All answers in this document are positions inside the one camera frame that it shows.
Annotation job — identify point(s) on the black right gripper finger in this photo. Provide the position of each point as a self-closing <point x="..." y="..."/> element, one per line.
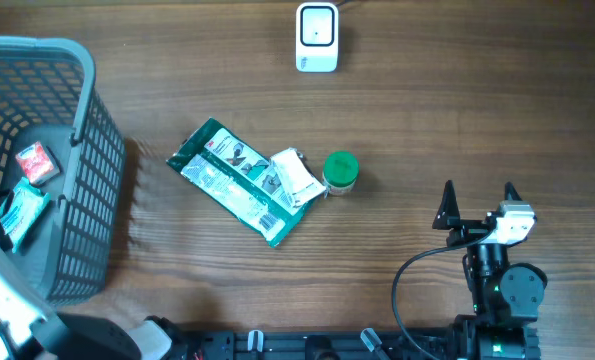
<point x="510" y="193"/>
<point x="448" y="214"/>

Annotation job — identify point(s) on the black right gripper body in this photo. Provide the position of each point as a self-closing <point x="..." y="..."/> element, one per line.
<point x="469" y="230"/>

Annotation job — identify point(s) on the green lid jar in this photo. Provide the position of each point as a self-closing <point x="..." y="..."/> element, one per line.
<point x="340" y="172"/>

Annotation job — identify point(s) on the white small sachet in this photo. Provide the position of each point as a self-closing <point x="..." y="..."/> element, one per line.
<point x="297" y="181"/>

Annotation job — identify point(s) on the green 3M package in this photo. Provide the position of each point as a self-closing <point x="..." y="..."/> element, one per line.
<point x="241" y="180"/>

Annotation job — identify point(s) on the teal tissue pack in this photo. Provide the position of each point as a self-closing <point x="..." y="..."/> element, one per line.
<point x="21" y="210"/>

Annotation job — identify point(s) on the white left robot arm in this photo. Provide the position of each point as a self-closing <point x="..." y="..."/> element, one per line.
<point x="30" y="328"/>

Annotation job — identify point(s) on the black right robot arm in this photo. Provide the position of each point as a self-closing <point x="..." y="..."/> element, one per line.
<point x="506" y="297"/>

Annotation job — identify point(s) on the white barcode scanner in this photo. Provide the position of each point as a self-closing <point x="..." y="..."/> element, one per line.
<point x="317" y="37"/>

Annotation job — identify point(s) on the red small packet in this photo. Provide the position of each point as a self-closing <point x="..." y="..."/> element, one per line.
<point x="37" y="164"/>

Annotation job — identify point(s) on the grey plastic basket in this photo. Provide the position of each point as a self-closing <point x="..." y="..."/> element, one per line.
<point x="48" y="96"/>

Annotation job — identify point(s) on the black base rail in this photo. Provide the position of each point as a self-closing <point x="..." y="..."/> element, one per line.
<point x="424" y="344"/>

